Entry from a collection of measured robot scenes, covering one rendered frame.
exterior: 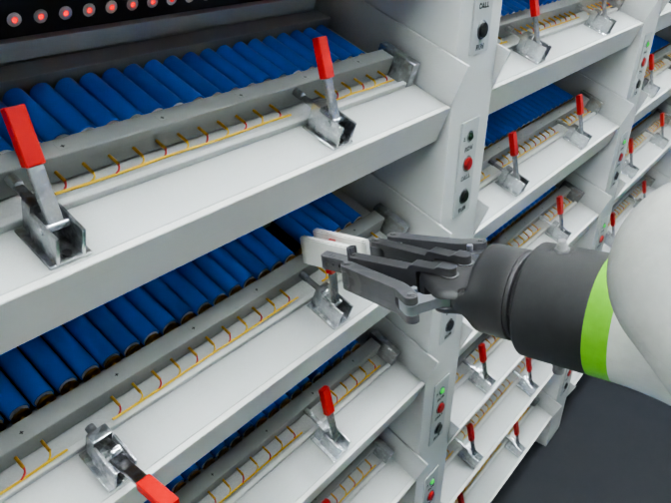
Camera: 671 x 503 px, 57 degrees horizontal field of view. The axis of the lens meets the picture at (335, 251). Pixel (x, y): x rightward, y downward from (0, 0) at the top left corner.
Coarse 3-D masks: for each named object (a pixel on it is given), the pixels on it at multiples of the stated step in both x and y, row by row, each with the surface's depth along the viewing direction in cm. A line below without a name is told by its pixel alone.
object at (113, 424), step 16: (304, 304) 66; (272, 320) 63; (224, 352) 58; (192, 368) 56; (176, 384) 55; (144, 400) 53; (128, 416) 51; (80, 448) 48; (48, 464) 47; (32, 480) 46; (0, 496) 44
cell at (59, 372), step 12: (24, 348) 52; (36, 348) 52; (48, 348) 52; (36, 360) 51; (48, 360) 51; (60, 360) 52; (48, 372) 51; (60, 372) 51; (72, 372) 52; (60, 384) 50
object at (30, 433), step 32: (352, 224) 75; (256, 288) 63; (288, 288) 67; (192, 320) 58; (224, 320) 59; (160, 352) 54; (192, 352) 57; (96, 384) 51; (128, 384) 53; (160, 384) 54; (32, 416) 47; (64, 416) 48; (0, 448) 45; (32, 448) 47
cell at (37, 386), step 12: (0, 360) 51; (12, 360) 50; (24, 360) 51; (12, 372) 50; (24, 372) 50; (36, 372) 51; (24, 384) 50; (36, 384) 50; (48, 384) 50; (36, 396) 49
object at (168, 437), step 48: (336, 192) 83; (384, 192) 78; (240, 336) 61; (288, 336) 63; (336, 336) 64; (144, 384) 54; (192, 384) 56; (240, 384) 57; (288, 384) 62; (144, 432) 51; (192, 432) 52; (0, 480) 46; (48, 480) 47; (96, 480) 47
